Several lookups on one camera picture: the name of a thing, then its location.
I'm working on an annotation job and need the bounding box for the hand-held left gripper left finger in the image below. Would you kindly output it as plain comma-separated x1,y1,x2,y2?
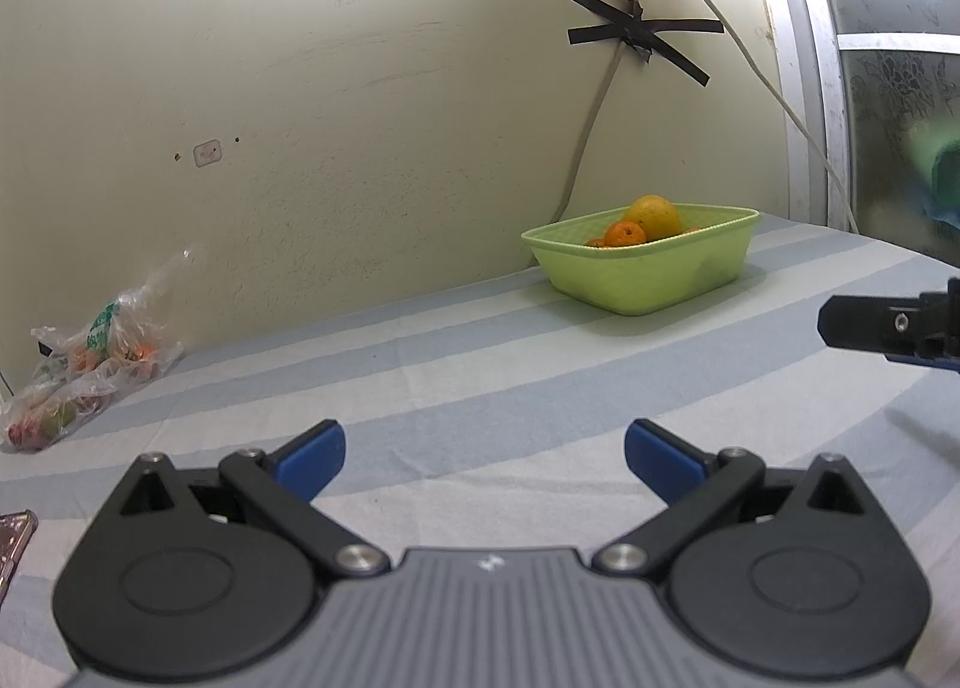
112,420,391,580

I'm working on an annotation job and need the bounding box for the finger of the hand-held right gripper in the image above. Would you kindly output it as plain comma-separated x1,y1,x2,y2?
817,277,960,372

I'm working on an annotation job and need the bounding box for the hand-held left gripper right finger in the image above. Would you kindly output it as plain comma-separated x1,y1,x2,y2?
596,418,875,580

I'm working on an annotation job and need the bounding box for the light green plastic basket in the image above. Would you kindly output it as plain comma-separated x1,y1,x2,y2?
521,205,761,318

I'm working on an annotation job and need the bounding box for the green cloth behind window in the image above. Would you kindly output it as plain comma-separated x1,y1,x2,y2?
903,124,960,225

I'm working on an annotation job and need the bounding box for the green print plastic bag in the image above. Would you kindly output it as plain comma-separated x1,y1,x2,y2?
30,249,185,405

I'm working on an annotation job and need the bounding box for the large yellow citrus fruit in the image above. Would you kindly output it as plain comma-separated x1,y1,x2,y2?
621,195,684,241

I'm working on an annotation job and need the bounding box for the clear plastic bag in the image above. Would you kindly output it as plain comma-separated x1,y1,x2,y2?
0,367,121,453

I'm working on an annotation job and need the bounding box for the phone with clear case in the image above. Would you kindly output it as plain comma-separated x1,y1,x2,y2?
0,509,39,603

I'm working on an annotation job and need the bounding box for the black tape cross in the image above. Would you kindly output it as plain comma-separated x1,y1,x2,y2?
567,0,725,88

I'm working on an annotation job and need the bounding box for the white hanging cable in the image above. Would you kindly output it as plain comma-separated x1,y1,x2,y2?
660,0,861,236

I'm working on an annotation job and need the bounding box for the white window frame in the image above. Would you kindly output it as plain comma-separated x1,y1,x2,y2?
750,0,960,233

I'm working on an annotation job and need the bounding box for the grey wall cable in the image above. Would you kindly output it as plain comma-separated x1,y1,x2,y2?
550,41,625,228

